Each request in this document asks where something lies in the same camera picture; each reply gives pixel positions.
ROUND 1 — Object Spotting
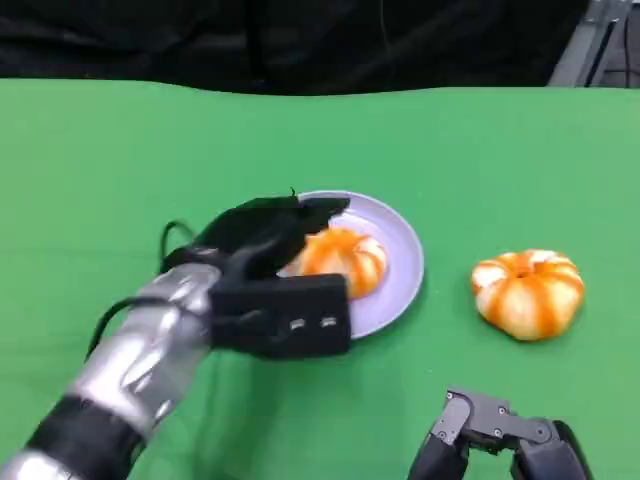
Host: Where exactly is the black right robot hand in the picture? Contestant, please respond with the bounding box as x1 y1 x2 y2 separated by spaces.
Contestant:
407 385 594 480

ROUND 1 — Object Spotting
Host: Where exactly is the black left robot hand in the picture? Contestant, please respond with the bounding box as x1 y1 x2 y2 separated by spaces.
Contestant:
172 195 352 279

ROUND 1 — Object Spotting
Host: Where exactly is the orange and white bread roll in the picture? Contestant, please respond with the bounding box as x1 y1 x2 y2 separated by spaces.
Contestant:
470 249 586 343
287 227 389 301

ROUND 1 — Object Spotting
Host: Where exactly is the lilac plate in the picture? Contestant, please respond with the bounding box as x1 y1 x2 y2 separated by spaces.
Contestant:
273 189 426 342

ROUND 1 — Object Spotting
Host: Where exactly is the green cloth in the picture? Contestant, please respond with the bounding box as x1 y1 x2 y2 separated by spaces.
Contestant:
0 78 640 480

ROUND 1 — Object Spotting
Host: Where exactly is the black backdrop cloth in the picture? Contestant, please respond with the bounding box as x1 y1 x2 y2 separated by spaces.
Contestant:
0 0 591 96

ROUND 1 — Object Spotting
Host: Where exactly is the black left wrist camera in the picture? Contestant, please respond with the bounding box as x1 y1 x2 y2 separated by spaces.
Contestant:
208 272 351 359

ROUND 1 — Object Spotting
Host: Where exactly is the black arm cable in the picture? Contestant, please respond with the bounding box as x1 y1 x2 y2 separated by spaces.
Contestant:
85 219 201 361

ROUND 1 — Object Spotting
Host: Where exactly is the grey metal frame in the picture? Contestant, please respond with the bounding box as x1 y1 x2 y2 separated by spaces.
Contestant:
547 0 631 89

